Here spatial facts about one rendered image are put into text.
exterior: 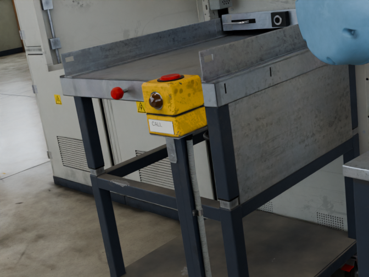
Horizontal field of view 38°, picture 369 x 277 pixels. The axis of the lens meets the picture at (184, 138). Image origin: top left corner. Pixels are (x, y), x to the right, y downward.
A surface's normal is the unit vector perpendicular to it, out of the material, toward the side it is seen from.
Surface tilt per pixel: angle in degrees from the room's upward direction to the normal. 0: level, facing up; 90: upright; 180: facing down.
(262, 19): 90
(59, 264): 0
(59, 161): 90
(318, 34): 92
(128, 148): 90
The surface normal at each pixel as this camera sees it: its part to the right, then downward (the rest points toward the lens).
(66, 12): 0.46, 0.18
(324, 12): -0.95, 0.24
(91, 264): -0.14, -0.95
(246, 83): 0.70, 0.10
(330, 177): -0.70, 0.29
